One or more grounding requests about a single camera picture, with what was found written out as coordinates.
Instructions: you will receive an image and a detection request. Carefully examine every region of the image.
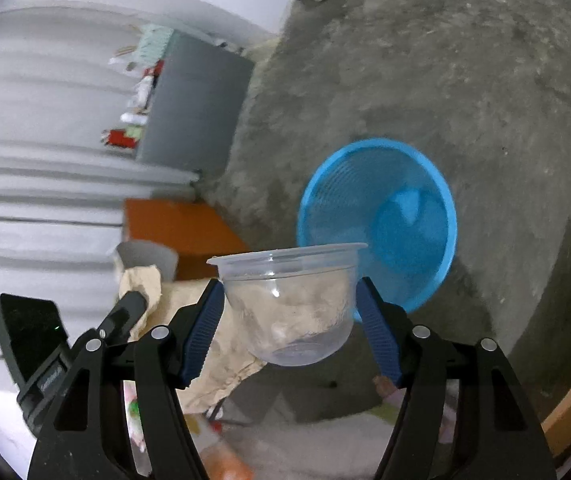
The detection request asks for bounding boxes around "brown paper bag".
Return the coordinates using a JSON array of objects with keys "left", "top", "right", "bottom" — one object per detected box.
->
[{"left": 118, "top": 266, "right": 266, "bottom": 414}]

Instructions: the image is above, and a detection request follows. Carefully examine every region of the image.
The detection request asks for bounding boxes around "white paper cup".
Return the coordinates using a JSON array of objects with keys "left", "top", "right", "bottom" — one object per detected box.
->
[{"left": 115, "top": 240, "right": 179, "bottom": 282}]

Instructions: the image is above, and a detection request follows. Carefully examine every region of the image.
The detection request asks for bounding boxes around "clear plastic bowl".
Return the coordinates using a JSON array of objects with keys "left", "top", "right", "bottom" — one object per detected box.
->
[{"left": 207, "top": 243, "right": 367, "bottom": 367}]

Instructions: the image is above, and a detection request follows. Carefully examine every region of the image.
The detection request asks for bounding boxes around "grey curtain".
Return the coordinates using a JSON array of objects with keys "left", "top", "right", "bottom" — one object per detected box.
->
[{"left": 0, "top": 8, "right": 194, "bottom": 390}]

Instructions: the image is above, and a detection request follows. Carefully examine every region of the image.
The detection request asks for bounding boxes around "red thermos bottle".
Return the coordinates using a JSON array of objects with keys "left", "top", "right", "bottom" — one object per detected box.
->
[{"left": 101, "top": 129, "right": 139, "bottom": 150}]

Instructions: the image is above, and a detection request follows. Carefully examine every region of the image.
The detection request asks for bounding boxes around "blue plastic waste basket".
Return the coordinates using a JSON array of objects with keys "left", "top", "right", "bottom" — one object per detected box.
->
[{"left": 296, "top": 138, "right": 458, "bottom": 312}]

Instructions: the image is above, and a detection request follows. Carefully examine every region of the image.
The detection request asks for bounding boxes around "grey cabinet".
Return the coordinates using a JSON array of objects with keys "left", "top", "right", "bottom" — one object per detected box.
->
[{"left": 136, "top": 32, "right": 254, "bottom": 176}]

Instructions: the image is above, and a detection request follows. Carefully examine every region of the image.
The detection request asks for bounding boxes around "mint green calendar box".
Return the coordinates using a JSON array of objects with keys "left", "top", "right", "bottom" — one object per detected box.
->
[{"left": 132, "top": 24, "right": 174, "bottom": 67}]

